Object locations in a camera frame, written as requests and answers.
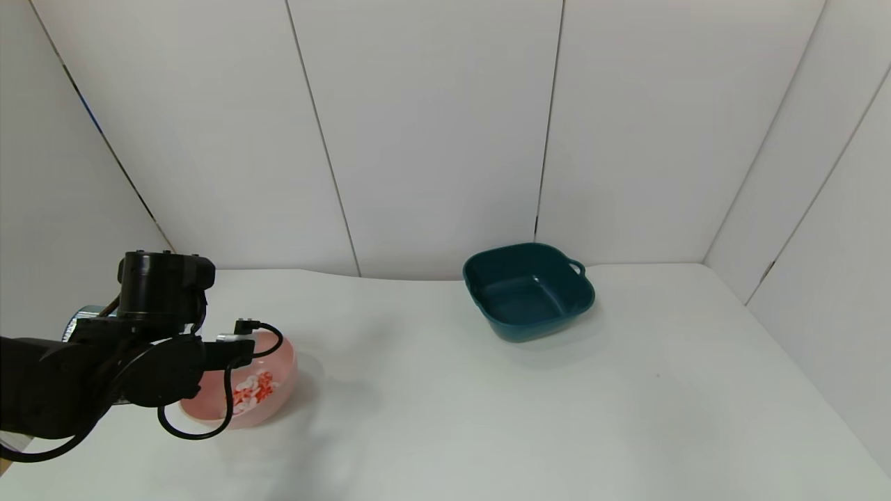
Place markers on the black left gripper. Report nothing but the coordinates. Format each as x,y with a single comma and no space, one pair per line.
233,346

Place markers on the red white candy pile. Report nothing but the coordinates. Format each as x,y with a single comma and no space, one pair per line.
254,391

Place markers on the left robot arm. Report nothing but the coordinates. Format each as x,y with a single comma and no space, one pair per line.
49,383

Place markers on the pink bowl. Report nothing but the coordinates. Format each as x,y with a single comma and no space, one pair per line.
209,407

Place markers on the teal square plastic basin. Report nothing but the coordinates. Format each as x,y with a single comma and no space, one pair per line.
529,299

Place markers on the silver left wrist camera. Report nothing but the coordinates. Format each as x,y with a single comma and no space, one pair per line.
230,351

